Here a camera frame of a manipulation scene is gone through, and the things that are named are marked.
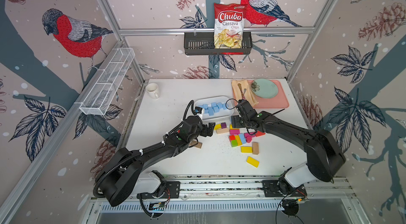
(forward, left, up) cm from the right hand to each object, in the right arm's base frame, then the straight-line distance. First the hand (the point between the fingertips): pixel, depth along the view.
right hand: (237, 119), depth 90 cm
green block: (-11, +1, -8) cm, 14 cm away
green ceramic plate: (+32, -24, -8) cm, 41 cm away
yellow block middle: (-14, -5, -9) cm, 17 cm away
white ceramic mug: (+19, +55, +1) cm, 58 cm away
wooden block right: (-14, -10, -7) cm, 18 cm away
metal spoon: (+28, -8, -8) cm, 30 cm away
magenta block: (-4, +1, -7) cm, 8 cm away
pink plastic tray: (+22, -1, -9) cm, 23 cm away
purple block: (-1, +7, -5) cm, 9 cm away
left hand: (-4, +15, +5) cm, 16 cm away
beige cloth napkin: (+24, -12, -7) cm, 28 cm away
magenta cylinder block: (-9, -7, -6) cm, 13 cm away
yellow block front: (-21, -8, -8) cm, 24 cm away
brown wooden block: (-18, +22, +10) cm, 30 cm away
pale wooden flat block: (-3, +8, -9) cm, 12 cm away
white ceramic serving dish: (+13, +14, -6) cm, 20 cm away
